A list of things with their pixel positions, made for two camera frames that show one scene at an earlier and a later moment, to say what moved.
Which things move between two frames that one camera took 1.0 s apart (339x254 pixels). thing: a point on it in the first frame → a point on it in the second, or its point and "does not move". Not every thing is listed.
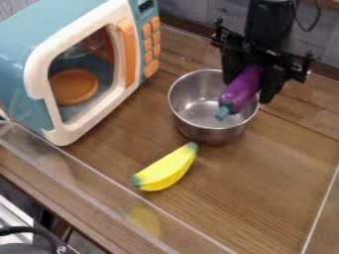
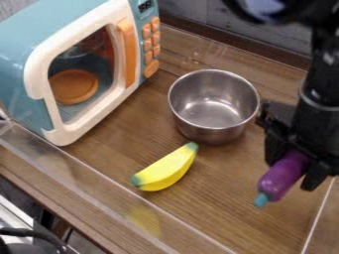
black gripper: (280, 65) → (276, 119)
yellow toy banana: (164, 173) does not move
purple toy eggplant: (240, 88) → (278, 179)
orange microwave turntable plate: (74, 85) does not move
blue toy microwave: (74, 59) does not move
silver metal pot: (194, 95) does not move
